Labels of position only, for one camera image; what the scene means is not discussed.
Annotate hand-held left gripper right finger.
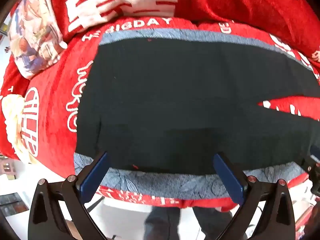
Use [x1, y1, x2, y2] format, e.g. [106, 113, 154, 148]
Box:
[212, 152, 296, 240]

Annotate red printed blanket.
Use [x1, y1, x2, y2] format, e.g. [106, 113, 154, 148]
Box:
[0, 17, 320, 212]

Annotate black pants with grey waistband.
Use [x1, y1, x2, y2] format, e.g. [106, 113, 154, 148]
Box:
[74, 39, 320, 175]

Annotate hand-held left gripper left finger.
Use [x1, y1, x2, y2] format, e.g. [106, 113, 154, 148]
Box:
[28, 151, 110, 240]

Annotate red pillow white characters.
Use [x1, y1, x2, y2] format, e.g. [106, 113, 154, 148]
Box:
[49, 0, 320, 67]

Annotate cartoon printed pillow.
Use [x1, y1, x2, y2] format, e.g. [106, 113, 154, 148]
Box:
[7, 0, 68, 80]

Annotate dark floor mat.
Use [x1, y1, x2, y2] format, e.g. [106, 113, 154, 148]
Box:
[0, 192, 29, 217]

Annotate person's leg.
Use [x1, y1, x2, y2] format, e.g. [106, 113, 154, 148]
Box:
[192, 206, 234, 240]
[144, 206, 181, 240]

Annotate person's right leg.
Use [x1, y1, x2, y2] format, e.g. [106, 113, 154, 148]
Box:
[192, 206, 234, 240]

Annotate cream crumpled cloth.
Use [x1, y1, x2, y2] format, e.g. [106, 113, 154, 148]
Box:
[1, 94, 38, 164]

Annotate person's left leg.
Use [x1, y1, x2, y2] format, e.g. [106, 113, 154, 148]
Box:
[144, 206, 181, 240]

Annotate small wooden stool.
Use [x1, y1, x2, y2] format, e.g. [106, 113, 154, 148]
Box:
[0, 155, 18, 180]

